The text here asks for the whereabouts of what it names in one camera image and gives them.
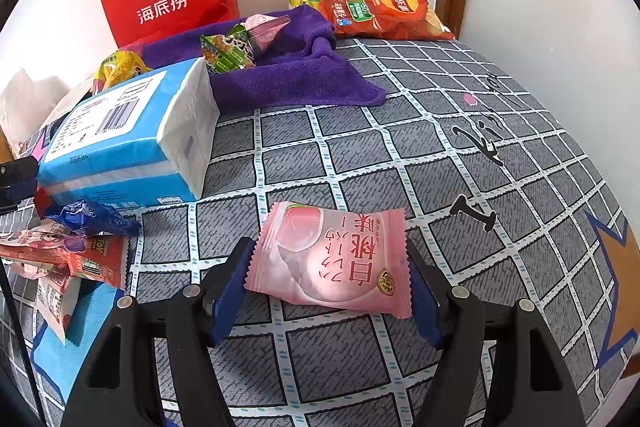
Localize grey checked tablecloth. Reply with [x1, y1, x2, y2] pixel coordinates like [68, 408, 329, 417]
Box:
[0, 34, 636, 427]

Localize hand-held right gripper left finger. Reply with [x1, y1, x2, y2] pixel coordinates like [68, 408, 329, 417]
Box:
[60, 237, 256, 427]

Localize purple towel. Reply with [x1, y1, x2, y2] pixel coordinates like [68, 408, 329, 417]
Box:
[122, 4, 387, 115]

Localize pink triangular snack packet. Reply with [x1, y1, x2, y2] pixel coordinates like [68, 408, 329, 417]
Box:
[244, 13, 293, 54]

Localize white-backed snack packet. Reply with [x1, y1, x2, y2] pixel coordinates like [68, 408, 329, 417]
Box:
[35, 272, 83, 348]

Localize pink cartoon snack packet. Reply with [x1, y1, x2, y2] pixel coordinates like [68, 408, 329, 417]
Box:
[0, 229, 128, 290]

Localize white plastic bag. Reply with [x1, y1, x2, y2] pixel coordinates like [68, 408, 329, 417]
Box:
[0, 67, 66, 146]

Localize black cable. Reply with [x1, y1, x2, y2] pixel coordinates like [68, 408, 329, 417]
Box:
[0, 257, 41, 418]

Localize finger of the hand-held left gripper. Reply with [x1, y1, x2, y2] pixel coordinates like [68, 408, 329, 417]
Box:
[0, 158, 40, 214]

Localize green snack packet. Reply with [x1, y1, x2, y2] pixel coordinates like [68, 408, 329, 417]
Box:
[200, 22, 257, 75]

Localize yellow and pink snack packet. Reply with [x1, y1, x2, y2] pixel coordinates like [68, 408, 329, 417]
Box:
[92, 51, 153, 95]

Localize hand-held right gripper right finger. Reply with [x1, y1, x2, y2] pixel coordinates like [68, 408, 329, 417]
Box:
[407, 239, 586, 427]

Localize blue candy wrapper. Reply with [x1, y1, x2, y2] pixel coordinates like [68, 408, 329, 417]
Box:
[44, 199, 142, 239]

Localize blue tissue pack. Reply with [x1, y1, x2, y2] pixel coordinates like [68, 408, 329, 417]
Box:
[36, 57, 222, 206]

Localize pink peach candy packet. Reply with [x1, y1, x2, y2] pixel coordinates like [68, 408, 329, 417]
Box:
[244, 201, 413, 319]

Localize orange chips bag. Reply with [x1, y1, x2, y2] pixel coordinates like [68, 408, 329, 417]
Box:
[318, 0, 456, 42]

